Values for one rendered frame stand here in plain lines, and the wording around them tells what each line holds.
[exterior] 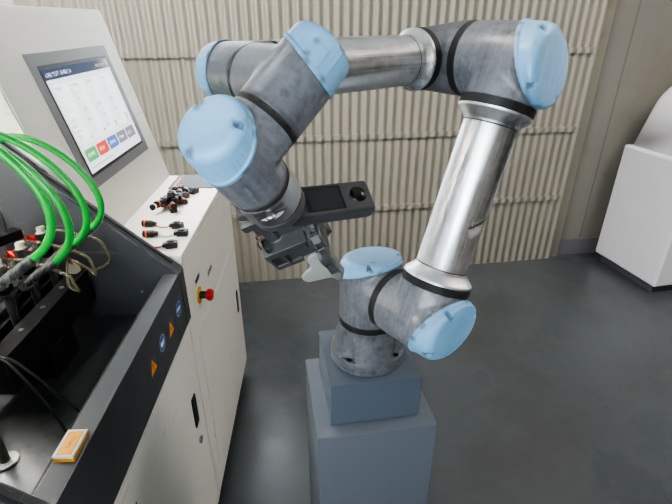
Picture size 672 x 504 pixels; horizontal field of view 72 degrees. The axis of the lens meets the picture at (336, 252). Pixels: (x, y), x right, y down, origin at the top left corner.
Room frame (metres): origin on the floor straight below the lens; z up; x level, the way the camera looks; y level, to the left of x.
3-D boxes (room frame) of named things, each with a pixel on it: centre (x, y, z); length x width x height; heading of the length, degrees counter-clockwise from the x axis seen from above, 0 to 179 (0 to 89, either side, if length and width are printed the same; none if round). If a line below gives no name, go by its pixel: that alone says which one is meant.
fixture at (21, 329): (0.81, 0.65, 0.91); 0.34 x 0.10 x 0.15; 2
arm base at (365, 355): (0.77, -0.06, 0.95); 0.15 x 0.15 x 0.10
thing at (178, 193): (1.44, 0.53, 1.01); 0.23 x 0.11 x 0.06; 2
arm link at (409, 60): (0.74, -0.04, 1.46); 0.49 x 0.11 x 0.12; 129
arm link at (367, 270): (0.76, -0.07, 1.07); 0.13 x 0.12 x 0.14; 39
